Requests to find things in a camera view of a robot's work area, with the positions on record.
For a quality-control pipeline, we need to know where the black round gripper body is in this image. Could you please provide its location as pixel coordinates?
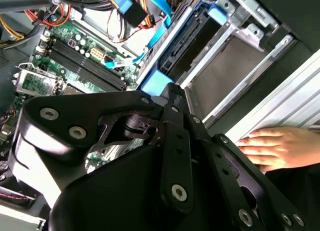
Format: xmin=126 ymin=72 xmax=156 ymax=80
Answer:
xmin=48 ymin=140 xmax=251 ymax=231

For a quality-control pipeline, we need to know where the blue data wire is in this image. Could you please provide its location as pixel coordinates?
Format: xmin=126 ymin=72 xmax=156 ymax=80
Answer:
xmin=103 ymin=0 xmax=174 ymax=68

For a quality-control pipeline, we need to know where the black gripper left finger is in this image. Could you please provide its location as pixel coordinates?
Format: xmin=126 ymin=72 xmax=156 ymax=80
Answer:
xmin=9 ymin=82 xmax=195 ymax=215

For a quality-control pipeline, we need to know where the person bare hand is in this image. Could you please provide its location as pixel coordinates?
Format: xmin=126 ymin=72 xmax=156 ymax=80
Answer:
xmin=236 ymin=127 xmax=320 ymax=173

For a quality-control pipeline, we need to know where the hard disk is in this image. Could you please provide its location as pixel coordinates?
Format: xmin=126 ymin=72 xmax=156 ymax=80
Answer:
xmin=136 ymin=2 xmax=227 ymax=98

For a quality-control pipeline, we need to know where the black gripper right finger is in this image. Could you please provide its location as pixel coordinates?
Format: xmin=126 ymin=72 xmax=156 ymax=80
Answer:
xmin=178 ymin=87 xmax=312 ymax=231

